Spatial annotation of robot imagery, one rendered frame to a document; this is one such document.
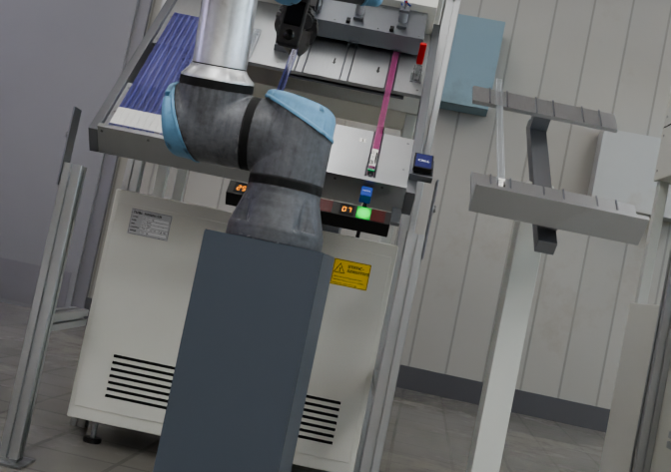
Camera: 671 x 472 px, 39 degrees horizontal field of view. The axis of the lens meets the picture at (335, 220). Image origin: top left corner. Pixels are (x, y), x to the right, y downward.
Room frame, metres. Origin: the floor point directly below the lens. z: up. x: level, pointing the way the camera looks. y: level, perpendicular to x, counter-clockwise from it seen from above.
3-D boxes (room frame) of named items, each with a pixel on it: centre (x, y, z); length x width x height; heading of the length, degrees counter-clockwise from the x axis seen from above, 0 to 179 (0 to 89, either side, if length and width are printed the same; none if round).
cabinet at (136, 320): (2.62, 0.18, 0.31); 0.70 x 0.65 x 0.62; 88
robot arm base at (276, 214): (1.48, 0.09, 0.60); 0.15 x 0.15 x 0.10
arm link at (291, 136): (1.48, 0.09, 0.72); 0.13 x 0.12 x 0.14; 82
